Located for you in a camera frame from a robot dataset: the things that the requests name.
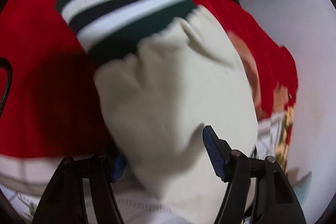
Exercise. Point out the red floral blanket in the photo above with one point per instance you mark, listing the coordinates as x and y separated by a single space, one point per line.
52 110

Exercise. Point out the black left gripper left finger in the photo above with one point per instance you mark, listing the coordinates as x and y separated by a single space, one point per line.
63 199

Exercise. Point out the green cream varsity jacket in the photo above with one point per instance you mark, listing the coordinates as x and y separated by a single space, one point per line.
166 68

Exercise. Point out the white quilted bed sheet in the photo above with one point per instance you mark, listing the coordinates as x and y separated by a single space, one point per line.
138 207

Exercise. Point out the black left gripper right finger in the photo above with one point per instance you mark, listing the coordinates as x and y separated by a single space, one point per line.
258 191

